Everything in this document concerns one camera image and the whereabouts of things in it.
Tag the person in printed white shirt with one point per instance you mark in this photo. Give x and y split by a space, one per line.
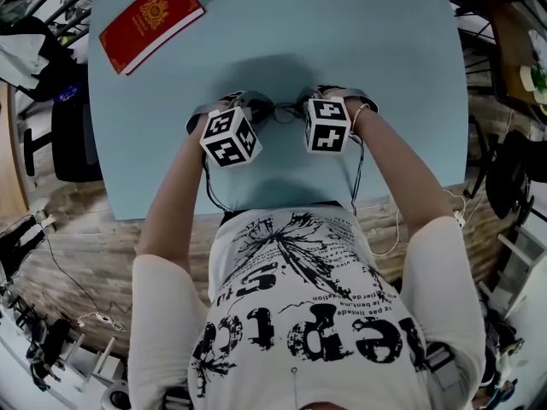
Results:
307 314

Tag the black office chair with garment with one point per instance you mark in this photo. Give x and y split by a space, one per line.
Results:
74 143

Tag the red hardcover book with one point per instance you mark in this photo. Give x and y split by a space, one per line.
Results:
149 19

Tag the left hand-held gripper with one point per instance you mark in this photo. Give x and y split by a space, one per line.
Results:
228 137

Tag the person's right forearm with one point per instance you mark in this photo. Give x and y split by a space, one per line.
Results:
397 165

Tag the person's right hand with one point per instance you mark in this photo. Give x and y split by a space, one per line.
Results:
354 108

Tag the pale green garment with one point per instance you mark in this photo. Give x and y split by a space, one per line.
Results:
21 58

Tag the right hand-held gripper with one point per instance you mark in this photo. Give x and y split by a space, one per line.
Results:
327 126

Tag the potted plant in white pot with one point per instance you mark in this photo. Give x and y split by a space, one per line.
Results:
536 77

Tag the light blue table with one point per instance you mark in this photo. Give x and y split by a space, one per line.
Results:
72 1

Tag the black eyeglasses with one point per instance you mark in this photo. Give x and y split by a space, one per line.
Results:
284 113

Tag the black mesh office chair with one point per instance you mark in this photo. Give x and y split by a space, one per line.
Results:
508 173

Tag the person's left forearm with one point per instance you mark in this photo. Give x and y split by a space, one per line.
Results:
175 195

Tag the white power strip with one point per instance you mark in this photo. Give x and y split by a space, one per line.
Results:
460 218
102 319

